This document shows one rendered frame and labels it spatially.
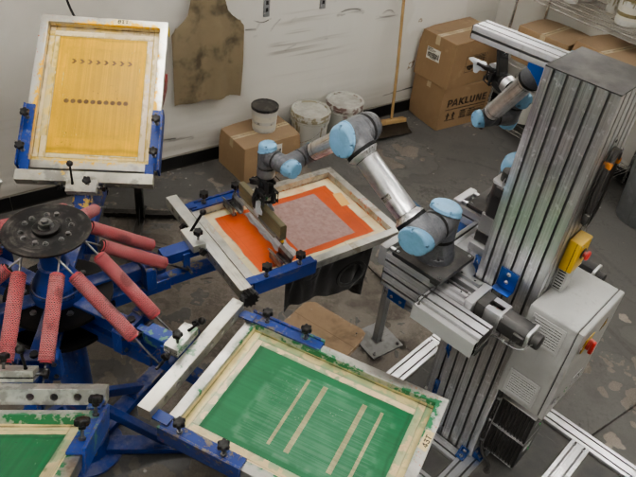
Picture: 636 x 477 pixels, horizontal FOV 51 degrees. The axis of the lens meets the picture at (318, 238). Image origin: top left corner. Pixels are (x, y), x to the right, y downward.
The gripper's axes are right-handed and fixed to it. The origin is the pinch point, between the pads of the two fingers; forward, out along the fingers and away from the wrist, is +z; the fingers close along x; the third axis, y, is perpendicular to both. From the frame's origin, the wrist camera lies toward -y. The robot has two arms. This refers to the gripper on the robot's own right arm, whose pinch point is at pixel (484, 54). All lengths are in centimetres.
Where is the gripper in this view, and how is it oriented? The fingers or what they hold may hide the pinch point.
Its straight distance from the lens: 315.5
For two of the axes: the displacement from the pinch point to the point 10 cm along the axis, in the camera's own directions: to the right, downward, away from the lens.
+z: -3.5, -6.8, 6.4
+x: 9.3, -1.8, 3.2
